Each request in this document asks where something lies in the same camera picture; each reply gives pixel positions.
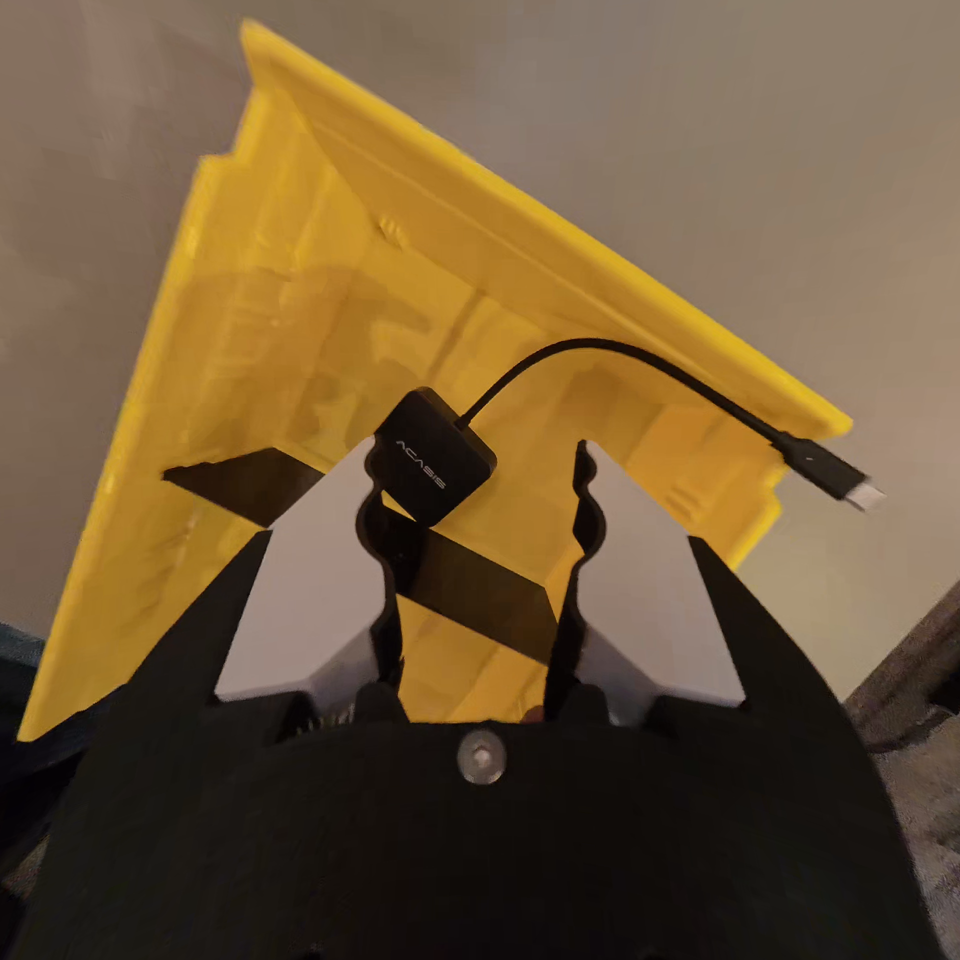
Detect yellow plastic bin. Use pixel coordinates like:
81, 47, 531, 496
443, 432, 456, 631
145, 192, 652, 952
16, 18, 854, 744

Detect person's jeans leg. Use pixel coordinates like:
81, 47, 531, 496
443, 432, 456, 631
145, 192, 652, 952
0, 621, 48, 751

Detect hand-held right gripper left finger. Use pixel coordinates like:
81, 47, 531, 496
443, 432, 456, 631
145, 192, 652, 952
216, 437, 406, 702

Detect black usb adapter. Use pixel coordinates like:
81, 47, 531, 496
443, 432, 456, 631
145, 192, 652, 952
372, 337, 888, 528

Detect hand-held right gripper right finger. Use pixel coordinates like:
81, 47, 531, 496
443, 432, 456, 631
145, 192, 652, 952
546, 439, 745, 717

